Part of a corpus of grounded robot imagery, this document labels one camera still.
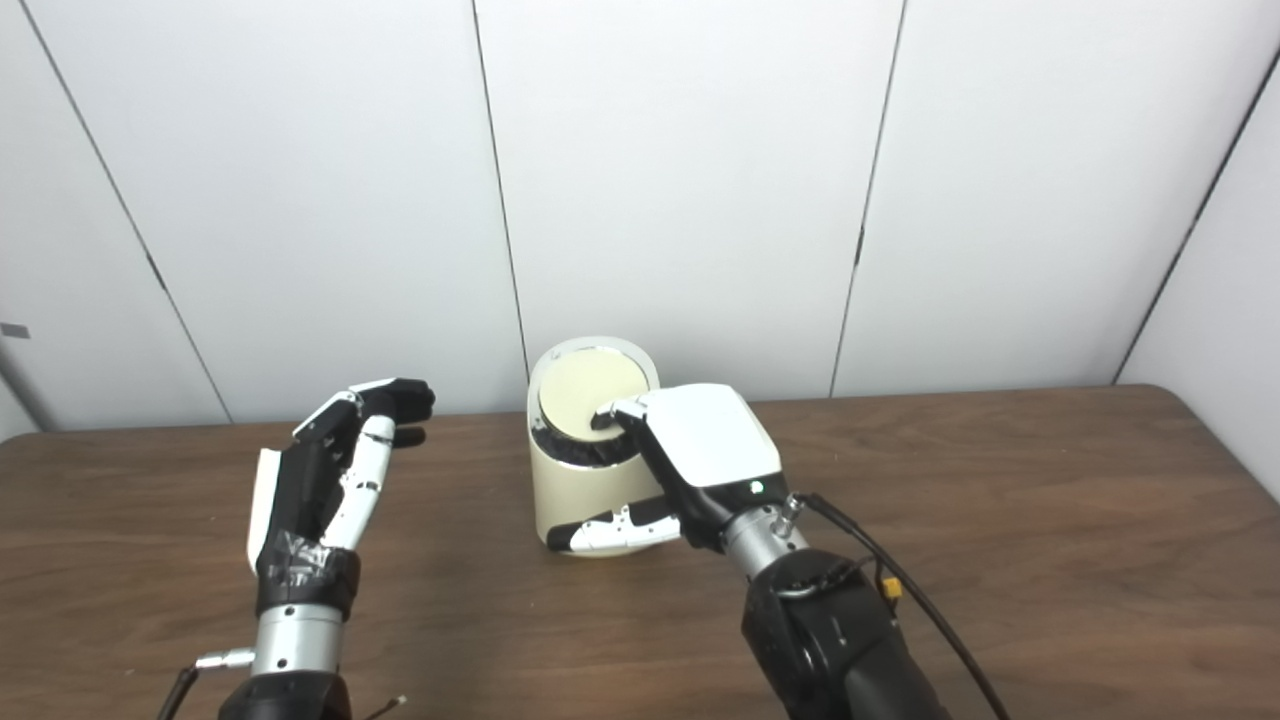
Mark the black bin liner bag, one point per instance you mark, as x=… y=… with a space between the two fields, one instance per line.
x=575 y=452

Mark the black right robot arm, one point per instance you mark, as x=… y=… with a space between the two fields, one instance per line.
x=830 y=630

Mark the cream-colored bin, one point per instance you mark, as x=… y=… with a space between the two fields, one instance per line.
x=590 y=490

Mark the round cream bin lid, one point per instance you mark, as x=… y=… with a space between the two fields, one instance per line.
x=580 y=395

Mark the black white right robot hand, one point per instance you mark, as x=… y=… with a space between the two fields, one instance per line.
x=710 y=440

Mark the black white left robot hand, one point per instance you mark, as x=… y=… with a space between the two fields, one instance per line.
x=300 y=510

